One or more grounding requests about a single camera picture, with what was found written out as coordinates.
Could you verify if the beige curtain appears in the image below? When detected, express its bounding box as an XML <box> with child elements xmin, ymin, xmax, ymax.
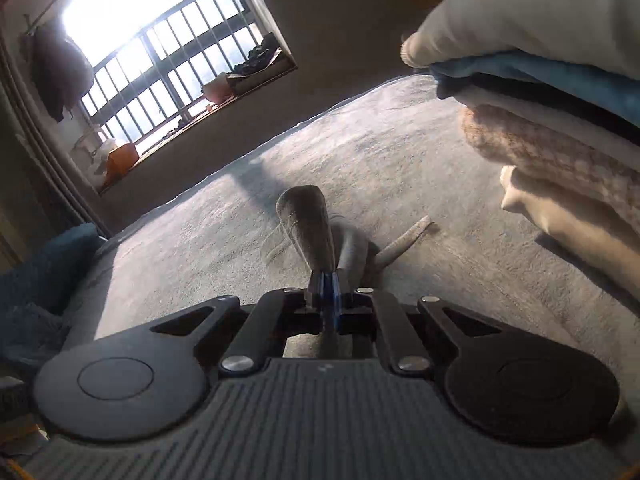
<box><xmin>0</xmin><ymin>25</ymin><xmax>109</xmax><ymax>242</ymax></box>

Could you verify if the grey hooded sweatshirt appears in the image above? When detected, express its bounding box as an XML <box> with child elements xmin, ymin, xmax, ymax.
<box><xmin>275</xmin><ymin>185</ymin><xmax>434</xmax><ymax>361</ymax></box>

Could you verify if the knit folded garment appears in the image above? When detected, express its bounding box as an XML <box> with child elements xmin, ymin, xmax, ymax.
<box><xmin>457</xmin><ymin>105</ymin><xmax>640</xmax><ymax>232</ymax></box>

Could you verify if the dark bag on sill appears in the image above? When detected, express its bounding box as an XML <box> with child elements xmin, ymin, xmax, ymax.
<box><xmin>30</xmin><ymin>20</ymin><xmax>96</xmax><ymax>122</ymax></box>

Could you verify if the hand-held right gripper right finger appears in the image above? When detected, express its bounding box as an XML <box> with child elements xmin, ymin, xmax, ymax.
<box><xmin>330</xmin><ymin>270</ymin><xmax>503</xmax><ymax>376</ymax></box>

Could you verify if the blue folded garment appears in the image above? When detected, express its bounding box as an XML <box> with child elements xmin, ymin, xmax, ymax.
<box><xmin>431</xmin><ymin>55</ymin><xmax>640</xmax><ymax>129</ymax></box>

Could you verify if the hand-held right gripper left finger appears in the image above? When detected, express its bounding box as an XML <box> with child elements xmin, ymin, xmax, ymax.
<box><xmin>150</xmin><ymin>270</ymin><xmax>331</xmax><ymax>376</ymax></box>

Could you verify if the dark clothes pile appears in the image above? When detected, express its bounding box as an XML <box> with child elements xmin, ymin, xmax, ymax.
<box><xmin>235</xmin><ymin>32</ymin><xmax>284</xmax><ymax>74</ymax></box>

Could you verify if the white plastic bag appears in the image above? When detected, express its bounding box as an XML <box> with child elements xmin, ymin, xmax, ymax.
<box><xmin>75</xmin><ymin>132</ymin><xmax>119</xmax><ymax>189</ymax></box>

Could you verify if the cardboard box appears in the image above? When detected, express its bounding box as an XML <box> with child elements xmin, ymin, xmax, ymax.
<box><xmin>227</xmin><ymin>32</ymin><xmax>294</xmax><ymax>97</ymax></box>

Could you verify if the orange bag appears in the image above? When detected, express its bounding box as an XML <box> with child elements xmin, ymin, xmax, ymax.
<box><xmin>105</xmin><ymin>142</ymin><xmax>142</xmax><ymax>184</ymax></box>

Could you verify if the blue duvet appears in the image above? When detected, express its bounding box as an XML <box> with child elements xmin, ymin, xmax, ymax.
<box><xmin>0</xmin><ymin>222</ymin><xmax>107</xmax><ymax>362</ymax></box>

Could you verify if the beige folded garment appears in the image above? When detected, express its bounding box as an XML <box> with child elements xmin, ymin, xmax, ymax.
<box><xmin>500</xmin><ymin>165</ymin><xmax>640</xmax><ymax>302</ymax></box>

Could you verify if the stack of folded clothes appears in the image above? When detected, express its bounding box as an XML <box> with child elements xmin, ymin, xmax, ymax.
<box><xmin>400</xmin><ymin>0</ymin><xmax>640</xmax><ymax>82</ymax></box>

